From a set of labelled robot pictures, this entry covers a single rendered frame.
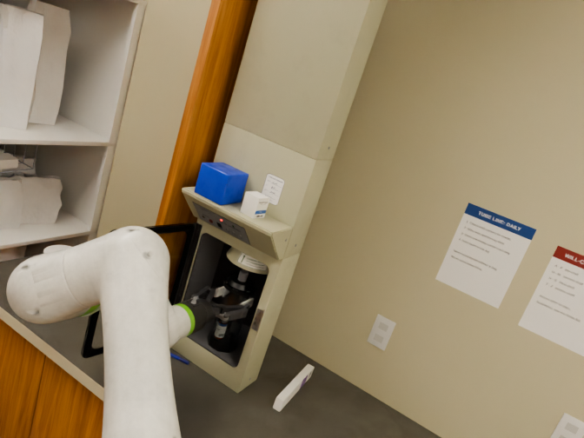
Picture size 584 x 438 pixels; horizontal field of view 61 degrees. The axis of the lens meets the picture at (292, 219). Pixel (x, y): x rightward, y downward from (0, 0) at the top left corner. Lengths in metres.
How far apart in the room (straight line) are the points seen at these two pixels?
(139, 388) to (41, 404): 1.13
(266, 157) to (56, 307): 0.73
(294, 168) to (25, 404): 1.18
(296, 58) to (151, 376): 0.93
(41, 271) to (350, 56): 0.87
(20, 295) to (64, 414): 0.90
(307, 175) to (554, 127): 0.74
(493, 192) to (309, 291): 0.74
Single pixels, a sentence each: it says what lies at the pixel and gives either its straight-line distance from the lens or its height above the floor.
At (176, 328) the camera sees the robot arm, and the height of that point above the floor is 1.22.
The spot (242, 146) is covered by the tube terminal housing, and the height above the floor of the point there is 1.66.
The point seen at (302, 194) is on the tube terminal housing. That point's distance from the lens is 1.38.
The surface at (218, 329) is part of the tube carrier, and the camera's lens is 1.65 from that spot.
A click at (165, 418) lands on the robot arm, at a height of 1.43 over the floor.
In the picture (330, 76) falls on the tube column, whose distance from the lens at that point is 1.35.
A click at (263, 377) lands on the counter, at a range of 1.76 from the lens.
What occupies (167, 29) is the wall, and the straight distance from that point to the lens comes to 2.27.
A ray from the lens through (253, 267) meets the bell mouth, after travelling 1.52.
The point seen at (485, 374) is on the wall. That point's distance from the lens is 1.80.
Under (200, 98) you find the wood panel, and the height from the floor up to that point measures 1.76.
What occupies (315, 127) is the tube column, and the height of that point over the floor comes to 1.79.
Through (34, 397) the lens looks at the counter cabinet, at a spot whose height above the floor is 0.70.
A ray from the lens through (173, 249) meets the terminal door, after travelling 1.55.
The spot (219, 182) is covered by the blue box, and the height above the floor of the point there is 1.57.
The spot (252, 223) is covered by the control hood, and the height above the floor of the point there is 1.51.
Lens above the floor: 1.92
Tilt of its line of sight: 16 degrees down
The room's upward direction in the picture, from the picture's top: 18 degrees clockwise
